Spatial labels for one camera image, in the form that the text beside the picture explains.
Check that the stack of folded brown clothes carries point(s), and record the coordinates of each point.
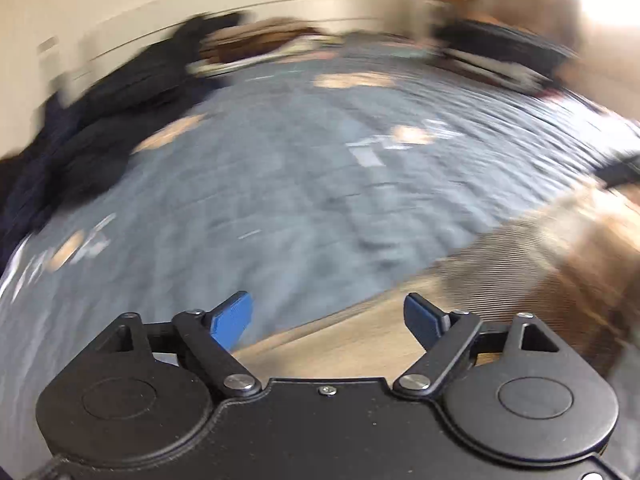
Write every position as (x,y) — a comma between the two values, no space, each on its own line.
(260,42)

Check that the stack of folded dark clothes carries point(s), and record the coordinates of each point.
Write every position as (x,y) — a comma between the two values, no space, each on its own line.
(500,50)

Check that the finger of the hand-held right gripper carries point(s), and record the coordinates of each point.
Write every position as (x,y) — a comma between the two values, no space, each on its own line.
(622,172)

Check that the brown plaid scarf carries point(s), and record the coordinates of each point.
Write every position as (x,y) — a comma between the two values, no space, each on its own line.
(525,270)

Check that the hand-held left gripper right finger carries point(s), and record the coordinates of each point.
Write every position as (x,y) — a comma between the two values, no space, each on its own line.
(422,317)

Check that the grey printed blanket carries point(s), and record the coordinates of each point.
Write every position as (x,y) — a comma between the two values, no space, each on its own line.
(300,185)

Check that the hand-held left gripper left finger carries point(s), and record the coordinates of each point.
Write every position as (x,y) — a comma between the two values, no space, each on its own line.
(232,317)

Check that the pile of dark clothes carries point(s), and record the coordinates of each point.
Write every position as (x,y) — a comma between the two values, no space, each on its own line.
(100,125)

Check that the white headboard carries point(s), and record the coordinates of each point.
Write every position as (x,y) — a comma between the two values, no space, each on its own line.
(200,15)

